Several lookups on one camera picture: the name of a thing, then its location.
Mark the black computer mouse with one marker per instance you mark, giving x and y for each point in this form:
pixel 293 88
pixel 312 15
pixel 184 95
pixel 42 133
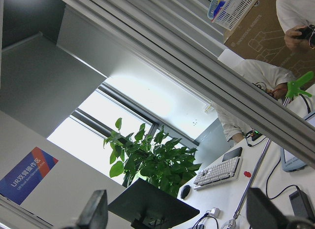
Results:
pixel 185 191

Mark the white keyboard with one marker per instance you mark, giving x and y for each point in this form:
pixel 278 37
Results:
pixel 217 174

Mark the green plastic clamp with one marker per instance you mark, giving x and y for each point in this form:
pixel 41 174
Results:
pixel 294 87

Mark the aluminium frame post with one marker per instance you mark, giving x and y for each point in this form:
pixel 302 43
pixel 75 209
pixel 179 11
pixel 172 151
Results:
pixel 155 30

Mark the black monitor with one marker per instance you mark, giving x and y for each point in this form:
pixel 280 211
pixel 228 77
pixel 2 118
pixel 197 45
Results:
pixel 148 207

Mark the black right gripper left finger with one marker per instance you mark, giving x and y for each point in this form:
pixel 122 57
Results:
pixel 94 214

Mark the green potted plant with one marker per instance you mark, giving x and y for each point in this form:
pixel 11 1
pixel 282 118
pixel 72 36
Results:
pixel 159 161

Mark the brown cardboard box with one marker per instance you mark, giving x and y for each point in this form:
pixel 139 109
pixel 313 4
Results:
pixel 259 36

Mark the blue red wall sign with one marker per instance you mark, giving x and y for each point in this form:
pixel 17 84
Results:
pixel 26 175

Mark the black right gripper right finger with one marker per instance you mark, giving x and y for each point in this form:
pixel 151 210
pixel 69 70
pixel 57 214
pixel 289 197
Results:
pixel 261 213

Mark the white plastic basket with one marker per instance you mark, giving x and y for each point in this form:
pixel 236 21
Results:
pixel 229 13

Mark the black power adapter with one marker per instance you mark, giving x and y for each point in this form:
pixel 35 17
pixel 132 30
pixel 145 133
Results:
pixel 301 205

